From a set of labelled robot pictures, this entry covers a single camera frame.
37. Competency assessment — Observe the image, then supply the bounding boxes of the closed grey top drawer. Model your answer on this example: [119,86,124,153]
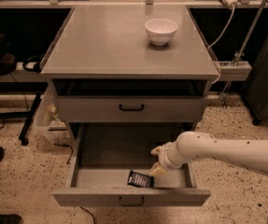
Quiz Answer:
[55,96,208,123]

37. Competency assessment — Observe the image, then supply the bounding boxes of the clear plastic bin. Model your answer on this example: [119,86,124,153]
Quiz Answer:
[34,87,70,145]

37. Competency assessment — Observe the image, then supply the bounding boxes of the black shoe lower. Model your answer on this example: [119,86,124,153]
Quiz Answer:
[0,214,22,224]

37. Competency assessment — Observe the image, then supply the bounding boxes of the dark blue rxbar wrapper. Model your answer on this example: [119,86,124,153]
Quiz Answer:
[127,170,154,188]

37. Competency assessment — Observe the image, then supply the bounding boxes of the grey drawer cabinet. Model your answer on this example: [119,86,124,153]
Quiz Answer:
[42,4,218,138]

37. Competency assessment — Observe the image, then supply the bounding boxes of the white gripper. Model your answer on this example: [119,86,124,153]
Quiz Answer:
[148,142,187,176]

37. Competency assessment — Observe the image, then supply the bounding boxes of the open grey middle drawer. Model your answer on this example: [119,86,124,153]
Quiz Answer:
[53,123,210,207]

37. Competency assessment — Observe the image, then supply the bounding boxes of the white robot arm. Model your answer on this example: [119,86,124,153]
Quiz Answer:
[149,132,268,224]

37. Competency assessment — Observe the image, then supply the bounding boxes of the white cable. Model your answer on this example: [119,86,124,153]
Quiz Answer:
[206,3,236,86]

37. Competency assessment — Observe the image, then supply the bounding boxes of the grey side shelf rail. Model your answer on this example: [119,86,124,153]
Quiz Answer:
[215,61,252,81]

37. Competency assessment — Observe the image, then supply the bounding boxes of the black headphones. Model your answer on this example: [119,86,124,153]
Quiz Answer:
[22,55,44,73]

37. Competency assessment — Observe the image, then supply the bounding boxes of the black floor cable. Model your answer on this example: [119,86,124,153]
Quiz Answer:
[52,143,75,165]

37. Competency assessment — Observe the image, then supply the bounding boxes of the white ceramic bowl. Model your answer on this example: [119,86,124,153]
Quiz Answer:
[145,19,177,46]

